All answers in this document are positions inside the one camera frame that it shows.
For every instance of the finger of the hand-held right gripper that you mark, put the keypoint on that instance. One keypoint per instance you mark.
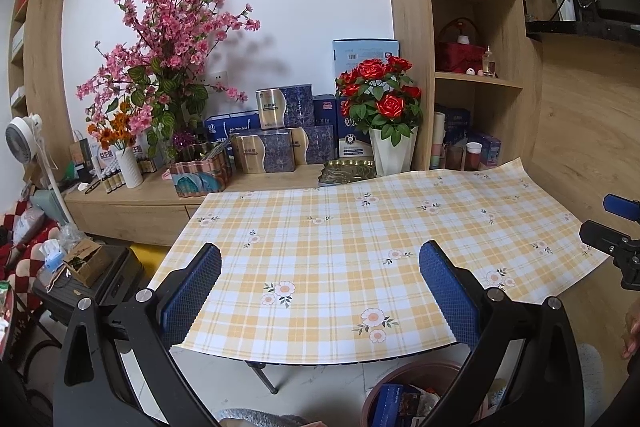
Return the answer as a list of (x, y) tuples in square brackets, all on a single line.
[(625, 207)]

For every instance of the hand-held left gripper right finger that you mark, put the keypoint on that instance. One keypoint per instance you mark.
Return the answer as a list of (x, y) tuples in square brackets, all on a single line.
[(447, 289)]

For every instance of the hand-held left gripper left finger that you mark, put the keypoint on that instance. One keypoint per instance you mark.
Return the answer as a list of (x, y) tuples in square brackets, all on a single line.
[(192, 289)]

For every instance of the brown round waste bin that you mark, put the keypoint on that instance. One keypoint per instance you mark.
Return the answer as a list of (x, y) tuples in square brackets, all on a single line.
[(400, 372)]

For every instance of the blue cardboard box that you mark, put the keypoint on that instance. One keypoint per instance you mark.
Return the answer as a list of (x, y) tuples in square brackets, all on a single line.
[(392, 407)]

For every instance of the person's right hand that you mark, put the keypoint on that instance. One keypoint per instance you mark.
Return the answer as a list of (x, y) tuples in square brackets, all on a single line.
[(635, 332)]

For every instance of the black suitcase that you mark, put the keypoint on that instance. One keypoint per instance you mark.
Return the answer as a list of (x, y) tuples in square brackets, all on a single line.
[(120, 272)]

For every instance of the wooden sideboard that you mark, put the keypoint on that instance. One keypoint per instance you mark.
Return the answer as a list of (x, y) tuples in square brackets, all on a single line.
[(130, 207)]

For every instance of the brown cardboard box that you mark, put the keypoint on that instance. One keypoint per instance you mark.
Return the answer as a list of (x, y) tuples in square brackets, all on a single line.
[(90, 259)]

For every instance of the metal table leg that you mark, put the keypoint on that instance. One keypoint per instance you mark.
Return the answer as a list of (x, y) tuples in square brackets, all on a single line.
[(265, 377)]

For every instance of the corrugated planter with teal print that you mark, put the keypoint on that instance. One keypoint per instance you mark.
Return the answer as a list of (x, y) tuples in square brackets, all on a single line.
[(200, 174)]

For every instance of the yellow checked floral tablecloth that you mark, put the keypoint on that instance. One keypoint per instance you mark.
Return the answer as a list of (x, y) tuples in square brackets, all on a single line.
[(325, 257)]

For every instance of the red paper cup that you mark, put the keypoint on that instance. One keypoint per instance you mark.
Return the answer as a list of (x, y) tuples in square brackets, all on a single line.
[(474, 157)]

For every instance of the white ribbed vase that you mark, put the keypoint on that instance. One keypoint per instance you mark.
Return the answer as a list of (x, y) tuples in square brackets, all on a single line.
[(130, 169)]

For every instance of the row of small brown bottles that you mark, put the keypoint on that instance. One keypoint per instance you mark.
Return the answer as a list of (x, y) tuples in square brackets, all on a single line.
[(111, 181)]

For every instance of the blue tissue pack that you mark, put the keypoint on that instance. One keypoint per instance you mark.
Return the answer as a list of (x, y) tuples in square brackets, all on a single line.
[(54, 257)]

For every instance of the small blue and purple box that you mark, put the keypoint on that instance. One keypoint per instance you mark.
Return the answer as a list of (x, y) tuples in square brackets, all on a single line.
[(489, 149)]

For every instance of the person's fleece-clad leg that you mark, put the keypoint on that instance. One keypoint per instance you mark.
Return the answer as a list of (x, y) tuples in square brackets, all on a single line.
[(260, 419)]

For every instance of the stack of pastel cups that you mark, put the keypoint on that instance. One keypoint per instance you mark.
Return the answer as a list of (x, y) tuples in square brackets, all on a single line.
[(438, 142)]

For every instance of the white faceted vase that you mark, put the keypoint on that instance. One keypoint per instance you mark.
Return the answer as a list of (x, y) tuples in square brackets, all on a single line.
[(392, 152)]

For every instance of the gold decorative tray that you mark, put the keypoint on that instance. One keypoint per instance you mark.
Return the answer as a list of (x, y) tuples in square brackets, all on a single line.
[(347, 172)]

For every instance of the blue and gold gift box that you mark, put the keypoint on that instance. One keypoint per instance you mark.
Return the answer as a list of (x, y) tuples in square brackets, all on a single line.
[(315, 144), (262, 152), (285, 107)]

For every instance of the dark printed box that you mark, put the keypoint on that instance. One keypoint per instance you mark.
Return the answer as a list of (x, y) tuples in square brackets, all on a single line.
[(457, 124)]

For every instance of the red and white checked cloth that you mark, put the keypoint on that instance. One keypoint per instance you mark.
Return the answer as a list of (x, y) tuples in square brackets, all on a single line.
[(20, 267)]

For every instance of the blue and white carton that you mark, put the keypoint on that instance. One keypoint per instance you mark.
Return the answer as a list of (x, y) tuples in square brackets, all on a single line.
[(352, 142)]

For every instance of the kraft paper bag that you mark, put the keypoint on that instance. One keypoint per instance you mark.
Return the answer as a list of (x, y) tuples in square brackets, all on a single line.
[(80, 154)]

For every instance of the orange flower bunch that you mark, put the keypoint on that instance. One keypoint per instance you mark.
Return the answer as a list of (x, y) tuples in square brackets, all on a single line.
[(115, 129)]

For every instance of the black countertop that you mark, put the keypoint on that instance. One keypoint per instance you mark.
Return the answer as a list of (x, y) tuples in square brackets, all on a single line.
[(575, 29)]

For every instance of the small glass bottle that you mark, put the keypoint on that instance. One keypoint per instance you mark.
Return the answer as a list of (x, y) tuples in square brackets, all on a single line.
[(489, 64)]

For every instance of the red rose bouquet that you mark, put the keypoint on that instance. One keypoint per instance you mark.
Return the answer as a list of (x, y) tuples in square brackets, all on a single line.
[(380, 97)]

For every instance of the dark blue box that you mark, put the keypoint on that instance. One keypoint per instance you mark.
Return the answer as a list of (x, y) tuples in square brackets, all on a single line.
[(325, 109)]

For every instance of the red basket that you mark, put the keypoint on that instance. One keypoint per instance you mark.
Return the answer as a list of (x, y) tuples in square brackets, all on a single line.
[(460, 57)]

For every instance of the white standing fan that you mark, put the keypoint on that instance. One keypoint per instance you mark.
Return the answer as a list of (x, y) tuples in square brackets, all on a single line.
[(22, 137)]

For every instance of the light blue large box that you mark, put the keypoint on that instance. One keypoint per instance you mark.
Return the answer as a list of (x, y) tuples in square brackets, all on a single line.
[(365, 52)]

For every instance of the pink blossom arrangement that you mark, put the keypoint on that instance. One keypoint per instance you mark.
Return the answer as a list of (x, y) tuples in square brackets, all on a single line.
[(170, 17)]

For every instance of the wooden shelf unit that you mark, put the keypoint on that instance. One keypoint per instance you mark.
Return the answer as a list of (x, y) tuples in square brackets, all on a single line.
[(405, 7)]

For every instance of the white wall socket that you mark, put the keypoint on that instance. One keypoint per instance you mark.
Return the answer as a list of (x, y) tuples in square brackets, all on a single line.
[(217, 82)]

